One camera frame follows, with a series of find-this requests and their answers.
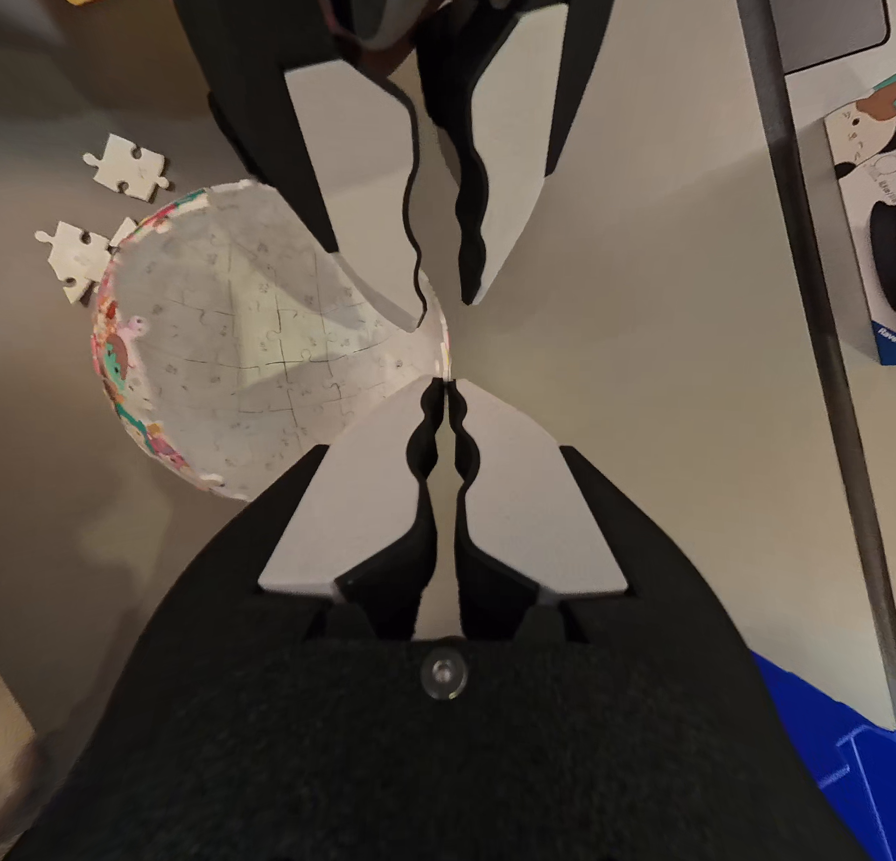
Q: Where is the grey laptop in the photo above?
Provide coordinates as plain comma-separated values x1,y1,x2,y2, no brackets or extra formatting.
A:
769,0,891,76

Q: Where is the colourful puzzle ball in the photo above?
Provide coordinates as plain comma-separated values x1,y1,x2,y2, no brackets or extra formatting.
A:
90,181,452,501

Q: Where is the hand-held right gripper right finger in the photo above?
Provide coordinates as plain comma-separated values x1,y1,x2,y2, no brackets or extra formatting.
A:
448,378,630,639

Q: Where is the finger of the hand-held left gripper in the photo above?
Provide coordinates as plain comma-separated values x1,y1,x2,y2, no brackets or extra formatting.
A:
283,63,429,333
448,4,571,307

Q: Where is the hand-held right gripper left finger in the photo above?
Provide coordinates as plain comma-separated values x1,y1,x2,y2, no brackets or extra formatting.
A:
258,377,447,639

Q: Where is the puzzle ball cardboard box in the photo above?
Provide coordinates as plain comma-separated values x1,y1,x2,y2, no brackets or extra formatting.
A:
825,74,896,367

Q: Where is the blue plastic bin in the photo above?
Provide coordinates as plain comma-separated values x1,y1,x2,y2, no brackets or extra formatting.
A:
752,651,896,861

